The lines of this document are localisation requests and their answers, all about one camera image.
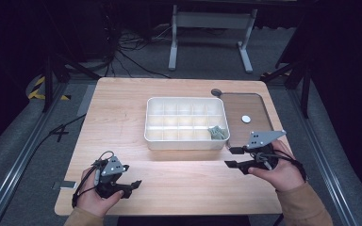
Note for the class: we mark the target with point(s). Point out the yellow and black floor tape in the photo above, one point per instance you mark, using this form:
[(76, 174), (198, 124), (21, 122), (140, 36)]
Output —
[(35, 91)]

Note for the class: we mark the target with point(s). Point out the white divided storage box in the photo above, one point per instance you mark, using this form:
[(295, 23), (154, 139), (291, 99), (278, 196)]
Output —
[(185, 124)]

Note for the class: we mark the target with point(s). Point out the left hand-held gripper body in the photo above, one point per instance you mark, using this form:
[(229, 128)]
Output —
[(110, 175)]

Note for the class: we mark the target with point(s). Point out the white metal stand frame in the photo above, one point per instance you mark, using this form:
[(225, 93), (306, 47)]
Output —
[(212, 20)]

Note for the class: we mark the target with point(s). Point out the small white round disc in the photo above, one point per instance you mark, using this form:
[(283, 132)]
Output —
[(246, 119)]

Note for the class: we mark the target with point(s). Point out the person's left hand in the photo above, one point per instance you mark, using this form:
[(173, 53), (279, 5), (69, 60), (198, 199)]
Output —
[(94, 201)]

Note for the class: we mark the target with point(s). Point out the brown inset panel with metal rim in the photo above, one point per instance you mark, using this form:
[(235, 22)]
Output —
[(243, 106)]

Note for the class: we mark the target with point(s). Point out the small silver bracket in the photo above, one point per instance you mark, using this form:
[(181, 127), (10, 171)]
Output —
[(66, 185)]

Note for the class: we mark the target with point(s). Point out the black metal stand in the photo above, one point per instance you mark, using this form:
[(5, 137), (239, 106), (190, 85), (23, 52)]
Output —
[(301, 78), (48, 81)]

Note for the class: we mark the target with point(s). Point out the grey round table grommet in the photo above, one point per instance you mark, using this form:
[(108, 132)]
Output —
[(216, 92)]

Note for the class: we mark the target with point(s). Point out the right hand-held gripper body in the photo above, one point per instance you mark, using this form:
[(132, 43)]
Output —
[(261, 141)]

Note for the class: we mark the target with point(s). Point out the aluminium floor rail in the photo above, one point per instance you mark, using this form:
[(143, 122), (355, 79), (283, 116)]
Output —
[(323, 163), (15, 163)]

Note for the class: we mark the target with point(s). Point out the small grey metal part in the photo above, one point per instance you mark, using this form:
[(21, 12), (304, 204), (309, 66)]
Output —
[(217, 132)]

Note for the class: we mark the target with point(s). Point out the person's right hand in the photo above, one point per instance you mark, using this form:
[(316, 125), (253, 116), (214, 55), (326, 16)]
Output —
[(283, 175)]

